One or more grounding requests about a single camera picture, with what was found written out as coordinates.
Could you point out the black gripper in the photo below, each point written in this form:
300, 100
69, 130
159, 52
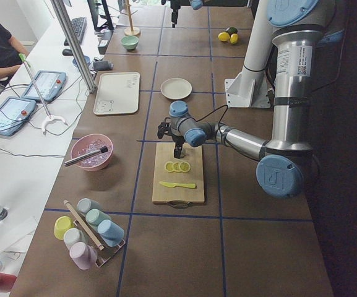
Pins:
177, 140

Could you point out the cream round plate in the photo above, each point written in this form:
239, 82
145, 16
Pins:
176, 88

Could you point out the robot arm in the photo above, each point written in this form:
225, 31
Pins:
270, 102

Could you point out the white bear tray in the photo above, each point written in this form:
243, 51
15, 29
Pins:
117, 93

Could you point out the middle lemon slice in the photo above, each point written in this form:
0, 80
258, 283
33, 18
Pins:
177, 167

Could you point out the bottom lemon slice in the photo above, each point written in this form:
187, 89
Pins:
169, 166

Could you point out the yellow-green plastic knife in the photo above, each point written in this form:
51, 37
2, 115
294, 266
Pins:
174, 185

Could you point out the bamboo cutting board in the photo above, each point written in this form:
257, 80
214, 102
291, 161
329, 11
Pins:
178, 197

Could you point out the pink bowl of ice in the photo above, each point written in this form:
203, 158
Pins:
97, 148

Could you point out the light blue cup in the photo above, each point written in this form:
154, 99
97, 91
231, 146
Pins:
111, 233

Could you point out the light green cup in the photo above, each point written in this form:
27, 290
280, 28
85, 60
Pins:
94, 217

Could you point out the grey-blue cup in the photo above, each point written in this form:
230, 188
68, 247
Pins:
85, 205

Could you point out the green bowl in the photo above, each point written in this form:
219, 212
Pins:
129, 42

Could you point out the clear acrylic cup rack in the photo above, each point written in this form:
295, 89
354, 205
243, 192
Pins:
108, 253

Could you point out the yellow lemon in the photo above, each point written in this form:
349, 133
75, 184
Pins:
224, 36
234, 38

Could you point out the wooden stand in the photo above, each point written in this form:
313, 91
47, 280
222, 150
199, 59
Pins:
131, 30

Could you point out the green lime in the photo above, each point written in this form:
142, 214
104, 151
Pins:
231, 30

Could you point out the white grabber stick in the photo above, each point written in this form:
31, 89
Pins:
49, 117

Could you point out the white grey cup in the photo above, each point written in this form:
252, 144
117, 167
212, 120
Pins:
74, 235

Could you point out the yellow cup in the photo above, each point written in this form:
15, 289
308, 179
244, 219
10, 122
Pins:
61, 225

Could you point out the pink cup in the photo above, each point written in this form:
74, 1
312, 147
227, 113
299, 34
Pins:
83, 255

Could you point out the far teach pendant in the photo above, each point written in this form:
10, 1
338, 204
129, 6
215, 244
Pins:
49, 83

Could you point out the teach pendant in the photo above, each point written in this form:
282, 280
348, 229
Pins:
13, 114
49, 83

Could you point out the black keyboard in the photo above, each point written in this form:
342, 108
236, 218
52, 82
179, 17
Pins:
79, 26

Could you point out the near teach pendant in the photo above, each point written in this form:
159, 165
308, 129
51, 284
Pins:
13, 114

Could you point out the metal scoop black handle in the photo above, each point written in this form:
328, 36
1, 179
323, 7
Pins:
85, 156

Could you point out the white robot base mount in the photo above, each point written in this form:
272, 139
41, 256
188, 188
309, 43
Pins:
249, 88

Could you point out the aluminium frame post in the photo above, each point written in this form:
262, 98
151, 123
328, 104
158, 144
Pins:
65, 23

